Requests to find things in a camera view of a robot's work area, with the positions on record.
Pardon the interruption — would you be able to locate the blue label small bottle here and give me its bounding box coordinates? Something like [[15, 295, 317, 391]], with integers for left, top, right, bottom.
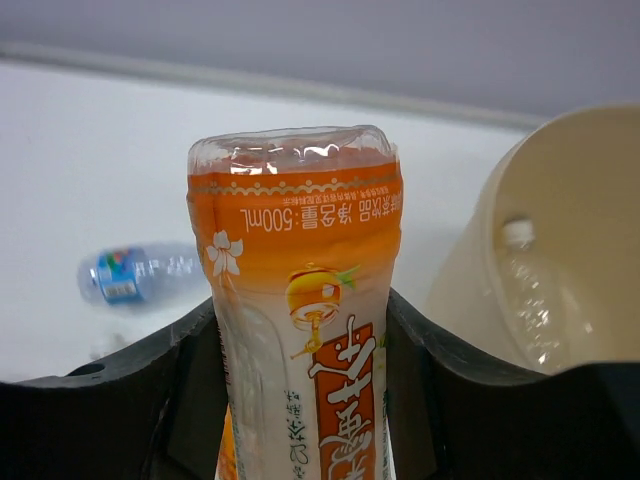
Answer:
[[76, 242, 207, 309]]

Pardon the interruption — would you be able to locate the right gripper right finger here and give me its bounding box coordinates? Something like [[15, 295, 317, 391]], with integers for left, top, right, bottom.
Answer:
[[386, 292, 639, 479]]

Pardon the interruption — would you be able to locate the clear bottle in bin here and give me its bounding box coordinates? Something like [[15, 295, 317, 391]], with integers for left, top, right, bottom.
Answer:
[[498, 217, 595, 374]]

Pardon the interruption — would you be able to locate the orange bottle white cap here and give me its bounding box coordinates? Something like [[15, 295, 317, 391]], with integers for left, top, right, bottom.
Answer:
[[187, 125, 403, 479]]

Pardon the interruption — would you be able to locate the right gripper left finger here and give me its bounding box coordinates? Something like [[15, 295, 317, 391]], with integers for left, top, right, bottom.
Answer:
[[1, 301, 227, 479]]

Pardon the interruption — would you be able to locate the beige round bin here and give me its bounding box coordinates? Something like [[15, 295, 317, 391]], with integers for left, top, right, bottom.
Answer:
[[425, 104, 639, 371]]

